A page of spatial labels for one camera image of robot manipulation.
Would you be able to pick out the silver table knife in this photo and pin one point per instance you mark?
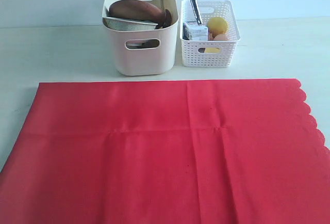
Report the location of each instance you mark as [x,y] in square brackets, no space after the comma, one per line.
[196,12]

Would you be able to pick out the brown wooden spoon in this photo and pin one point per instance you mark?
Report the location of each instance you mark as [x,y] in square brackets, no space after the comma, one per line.
[168,20]

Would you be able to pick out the white blue milk carton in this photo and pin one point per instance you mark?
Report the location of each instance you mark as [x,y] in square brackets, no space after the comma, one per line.
[194,32]

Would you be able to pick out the yellow lemon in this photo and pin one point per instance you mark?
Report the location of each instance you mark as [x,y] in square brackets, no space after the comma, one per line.
[217,26]

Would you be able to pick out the brown wooden plate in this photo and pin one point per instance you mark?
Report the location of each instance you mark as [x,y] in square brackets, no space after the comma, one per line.
[136,10]

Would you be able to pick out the brown egg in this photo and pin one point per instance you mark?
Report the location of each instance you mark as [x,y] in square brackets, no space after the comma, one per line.
[220,37]

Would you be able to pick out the yellow cheese wedge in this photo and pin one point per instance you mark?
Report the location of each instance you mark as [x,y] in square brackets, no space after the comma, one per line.
[212,50]

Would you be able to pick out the pale green ceramic bowl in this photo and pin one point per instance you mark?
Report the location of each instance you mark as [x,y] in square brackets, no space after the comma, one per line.
[128,25]

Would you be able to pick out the red table cloth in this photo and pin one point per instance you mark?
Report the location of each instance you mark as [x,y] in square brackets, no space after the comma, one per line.
[217,151]

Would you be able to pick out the fried chicken nugget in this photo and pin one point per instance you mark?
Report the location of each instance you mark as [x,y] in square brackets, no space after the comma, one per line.
[210,36]

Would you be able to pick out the stainless steel cup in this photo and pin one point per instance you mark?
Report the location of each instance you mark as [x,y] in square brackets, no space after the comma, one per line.
[143,45]

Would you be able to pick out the white perforated plastic basket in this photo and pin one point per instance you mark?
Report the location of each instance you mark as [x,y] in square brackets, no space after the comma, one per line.
[193,51]

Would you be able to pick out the cream plastic bin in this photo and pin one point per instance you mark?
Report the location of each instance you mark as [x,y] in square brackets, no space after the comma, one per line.
[133,62]

